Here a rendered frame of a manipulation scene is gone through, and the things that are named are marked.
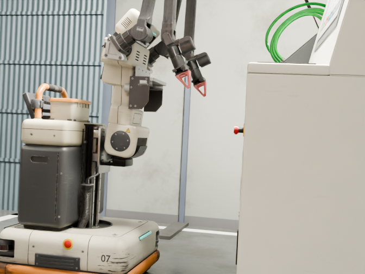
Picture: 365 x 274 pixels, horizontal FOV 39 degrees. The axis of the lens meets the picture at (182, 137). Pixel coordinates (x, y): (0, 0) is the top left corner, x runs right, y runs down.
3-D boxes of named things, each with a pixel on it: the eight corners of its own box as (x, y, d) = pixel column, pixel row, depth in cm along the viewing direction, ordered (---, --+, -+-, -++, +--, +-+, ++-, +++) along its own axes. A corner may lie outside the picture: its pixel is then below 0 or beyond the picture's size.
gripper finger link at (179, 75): (197, 86, 239) (190, 67, 240) (194, 84, 232) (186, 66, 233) (184, 92, 241) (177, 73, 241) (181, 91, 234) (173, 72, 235)
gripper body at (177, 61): (191, 70, 240) (185, 56, 241) (186, 67, 230) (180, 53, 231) (178, 76, 242) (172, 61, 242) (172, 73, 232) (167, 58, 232)
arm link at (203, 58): (185, 53, 284) (182, 50, 276) (204, 44, 282) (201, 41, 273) (193, 73, 283) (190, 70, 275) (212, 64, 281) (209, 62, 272)
